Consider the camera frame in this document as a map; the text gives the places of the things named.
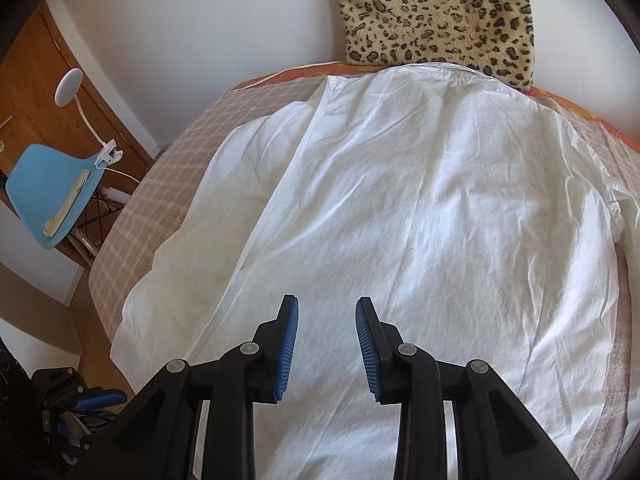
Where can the leopard print cushion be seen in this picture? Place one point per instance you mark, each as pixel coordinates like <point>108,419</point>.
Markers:
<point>425,10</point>

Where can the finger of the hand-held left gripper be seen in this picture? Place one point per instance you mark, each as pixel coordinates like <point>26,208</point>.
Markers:
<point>102,400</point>

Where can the blue chair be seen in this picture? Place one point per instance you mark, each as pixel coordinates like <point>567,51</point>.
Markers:
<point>40,185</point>

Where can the dark cloth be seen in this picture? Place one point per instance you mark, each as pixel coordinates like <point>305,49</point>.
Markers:
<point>12,410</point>

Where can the white shirt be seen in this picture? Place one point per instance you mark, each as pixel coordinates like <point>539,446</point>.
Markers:
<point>400,185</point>

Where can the white clip lamp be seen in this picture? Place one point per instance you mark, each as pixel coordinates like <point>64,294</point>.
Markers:
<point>67,87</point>

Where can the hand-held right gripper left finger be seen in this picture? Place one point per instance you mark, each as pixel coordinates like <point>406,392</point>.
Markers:
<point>289,350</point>

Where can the beige plaid blanket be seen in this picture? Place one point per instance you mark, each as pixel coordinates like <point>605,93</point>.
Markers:
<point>165,185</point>

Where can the beige cloth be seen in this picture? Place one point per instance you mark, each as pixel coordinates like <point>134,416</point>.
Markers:
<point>65,207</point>

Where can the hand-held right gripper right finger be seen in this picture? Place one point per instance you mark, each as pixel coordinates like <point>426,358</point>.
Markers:
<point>365,355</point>

